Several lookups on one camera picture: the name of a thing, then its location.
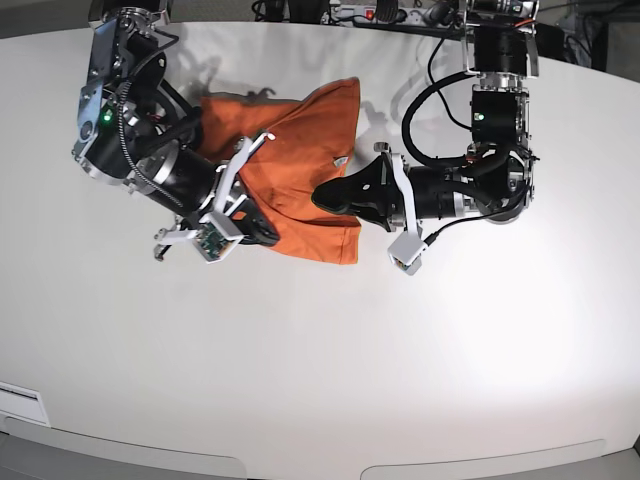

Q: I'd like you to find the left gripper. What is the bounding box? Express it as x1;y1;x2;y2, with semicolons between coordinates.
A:
311;157;483;233

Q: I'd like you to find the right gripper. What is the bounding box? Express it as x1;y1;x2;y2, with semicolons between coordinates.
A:
144;149;280;247

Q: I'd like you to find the orange T-shirt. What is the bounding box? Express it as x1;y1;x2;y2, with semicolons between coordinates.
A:
198;77;361;265

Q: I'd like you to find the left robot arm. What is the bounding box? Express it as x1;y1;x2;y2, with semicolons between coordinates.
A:
312;1;539;231

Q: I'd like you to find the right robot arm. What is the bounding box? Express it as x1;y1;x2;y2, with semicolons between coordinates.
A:
72;1;280;263

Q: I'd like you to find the white power strip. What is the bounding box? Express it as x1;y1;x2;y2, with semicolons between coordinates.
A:
321;1;458;28

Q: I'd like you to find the black equipment box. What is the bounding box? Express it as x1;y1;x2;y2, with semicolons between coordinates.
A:
536;15;609;72

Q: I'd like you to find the white label plate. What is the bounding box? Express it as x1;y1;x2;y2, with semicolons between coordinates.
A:
0;382;50;427

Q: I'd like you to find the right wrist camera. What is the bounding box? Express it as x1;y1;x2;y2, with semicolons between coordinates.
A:
193;211;244;264

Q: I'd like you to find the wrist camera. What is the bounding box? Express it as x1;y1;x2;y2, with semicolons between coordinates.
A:
387;231;427;276
193;211;244;264

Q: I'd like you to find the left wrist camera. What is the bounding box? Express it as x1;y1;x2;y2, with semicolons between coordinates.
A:
387;231;427;276

